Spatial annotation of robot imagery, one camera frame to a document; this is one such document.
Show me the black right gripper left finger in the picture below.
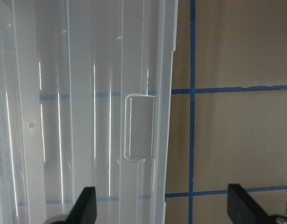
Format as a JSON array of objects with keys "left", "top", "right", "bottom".
[{"left": 66, "top": 187, "right": 97, "bottom": 224}]

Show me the clear plastic box lid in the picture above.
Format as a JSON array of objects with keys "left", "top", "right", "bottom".
[{"left": 0, "top": 0, "right": 178, "bottom": 224}]

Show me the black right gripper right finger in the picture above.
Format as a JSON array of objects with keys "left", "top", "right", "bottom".
[{"left": 228, "top": 184, "right": 269, "bottom": 224}]

